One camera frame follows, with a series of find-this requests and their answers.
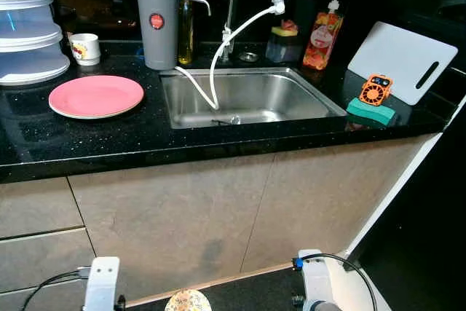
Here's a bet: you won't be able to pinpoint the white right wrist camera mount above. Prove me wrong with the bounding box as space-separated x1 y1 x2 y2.
293 249 336 311

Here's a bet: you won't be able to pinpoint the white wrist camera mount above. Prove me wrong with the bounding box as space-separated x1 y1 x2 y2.
293 249 336 311
82 256 121 311

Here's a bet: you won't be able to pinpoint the white stacked food covers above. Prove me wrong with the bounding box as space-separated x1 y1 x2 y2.
0 0 71 86

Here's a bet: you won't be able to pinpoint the yellow and pink sponge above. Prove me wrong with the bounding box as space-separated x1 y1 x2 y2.
271 20 299 37

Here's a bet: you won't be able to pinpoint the white flexible hose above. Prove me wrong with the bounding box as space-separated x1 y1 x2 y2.
175 1 286 110

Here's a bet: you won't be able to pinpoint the green sponge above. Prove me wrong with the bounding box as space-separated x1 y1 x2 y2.
346 98 398 126

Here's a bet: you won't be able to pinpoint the pink round plate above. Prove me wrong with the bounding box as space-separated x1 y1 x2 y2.
49 75 145 119

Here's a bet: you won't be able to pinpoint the shallow beige drawer front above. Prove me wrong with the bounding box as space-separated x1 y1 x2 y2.
0 176 84 239

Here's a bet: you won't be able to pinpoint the white printed cup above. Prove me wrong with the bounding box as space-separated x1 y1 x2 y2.
68 33 101 66

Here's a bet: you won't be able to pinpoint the wide beige cabinet door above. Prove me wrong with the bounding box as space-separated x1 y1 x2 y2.
68 152 276 301

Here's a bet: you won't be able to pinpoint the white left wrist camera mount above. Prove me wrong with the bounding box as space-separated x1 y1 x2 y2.
82 256 121 311

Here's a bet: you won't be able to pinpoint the peach soap pump bottle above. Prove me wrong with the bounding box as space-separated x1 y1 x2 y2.
302 0 345 71

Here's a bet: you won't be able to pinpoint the stainless steel sink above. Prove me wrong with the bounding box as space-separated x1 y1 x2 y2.
160 67 348 130

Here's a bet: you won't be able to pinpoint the olive oil bottle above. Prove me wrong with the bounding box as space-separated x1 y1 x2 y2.
177 0 195 66

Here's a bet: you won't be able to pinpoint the floral lemon print plate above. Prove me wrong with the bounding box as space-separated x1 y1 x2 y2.
165 289 213 311

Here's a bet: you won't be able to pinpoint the grey water filter canister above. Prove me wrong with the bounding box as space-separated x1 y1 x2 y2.
136 0 181 71

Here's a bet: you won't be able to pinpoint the dark sponge holder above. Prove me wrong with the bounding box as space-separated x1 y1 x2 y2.
266 31 303 64

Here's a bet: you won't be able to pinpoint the deep beige drawer front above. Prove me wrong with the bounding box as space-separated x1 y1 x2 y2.
0 227 95 304

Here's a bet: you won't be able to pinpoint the white cutting board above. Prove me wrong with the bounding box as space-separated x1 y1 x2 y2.
347 21 459 106

